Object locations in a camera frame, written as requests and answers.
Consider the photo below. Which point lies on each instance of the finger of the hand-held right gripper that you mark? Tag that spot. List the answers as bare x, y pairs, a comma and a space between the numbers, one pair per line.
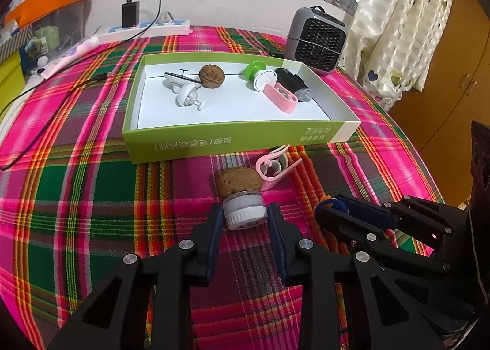
375, 214
344, 227

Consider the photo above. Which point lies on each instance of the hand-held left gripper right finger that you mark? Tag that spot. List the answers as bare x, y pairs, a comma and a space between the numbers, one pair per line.
276, 237

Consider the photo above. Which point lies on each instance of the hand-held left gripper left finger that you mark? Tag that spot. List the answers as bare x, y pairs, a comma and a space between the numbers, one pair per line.
213, 235

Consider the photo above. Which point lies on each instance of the white ribbed-cap jar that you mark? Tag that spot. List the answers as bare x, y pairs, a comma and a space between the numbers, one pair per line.
245, 212

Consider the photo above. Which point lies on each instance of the green cardboard box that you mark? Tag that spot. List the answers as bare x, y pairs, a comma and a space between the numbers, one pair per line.
229, 139

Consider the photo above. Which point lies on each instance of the light pink clip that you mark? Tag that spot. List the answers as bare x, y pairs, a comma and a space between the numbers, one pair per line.
285, 103

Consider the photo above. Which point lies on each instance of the black and white suction hook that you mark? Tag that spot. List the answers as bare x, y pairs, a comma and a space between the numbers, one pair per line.
177, 77

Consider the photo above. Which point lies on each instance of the green suction hook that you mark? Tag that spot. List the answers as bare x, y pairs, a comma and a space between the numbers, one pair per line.
255, 69

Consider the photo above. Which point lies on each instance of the brown walnut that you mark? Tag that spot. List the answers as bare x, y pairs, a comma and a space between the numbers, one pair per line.
211, 75
239, 180

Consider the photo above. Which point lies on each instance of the pink clip with loop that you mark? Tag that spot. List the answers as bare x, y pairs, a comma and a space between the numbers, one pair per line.
273, 170

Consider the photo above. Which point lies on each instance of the plaid blanket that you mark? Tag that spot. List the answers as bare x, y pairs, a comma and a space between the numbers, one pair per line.
95, 197

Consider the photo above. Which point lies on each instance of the wooden cabinet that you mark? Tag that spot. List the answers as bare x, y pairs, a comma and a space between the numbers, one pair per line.
459, 86

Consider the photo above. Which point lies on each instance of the small black device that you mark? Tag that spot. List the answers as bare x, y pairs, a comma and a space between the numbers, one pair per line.
291, 80

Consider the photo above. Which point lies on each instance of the grey fan heater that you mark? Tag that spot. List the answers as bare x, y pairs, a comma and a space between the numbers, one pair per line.
317, 38

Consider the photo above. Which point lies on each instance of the heart print curtain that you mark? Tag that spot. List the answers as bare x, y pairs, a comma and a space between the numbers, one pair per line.
405, 21

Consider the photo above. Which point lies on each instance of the white power strip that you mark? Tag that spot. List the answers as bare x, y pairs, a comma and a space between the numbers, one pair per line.
153, 28

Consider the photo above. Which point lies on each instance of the white and pink tube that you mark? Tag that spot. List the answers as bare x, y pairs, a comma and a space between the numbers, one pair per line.
69, 56

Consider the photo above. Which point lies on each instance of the black charger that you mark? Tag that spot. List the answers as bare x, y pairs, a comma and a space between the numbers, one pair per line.
130, 14

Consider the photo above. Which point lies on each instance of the yellow-green box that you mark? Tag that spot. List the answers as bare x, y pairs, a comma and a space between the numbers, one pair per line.
9, 82

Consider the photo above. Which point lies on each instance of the clear storage bin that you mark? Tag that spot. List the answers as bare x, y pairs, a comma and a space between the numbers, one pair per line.
65, 25

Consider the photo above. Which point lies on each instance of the small blue printed box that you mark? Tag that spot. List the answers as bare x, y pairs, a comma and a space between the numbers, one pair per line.
33, 49

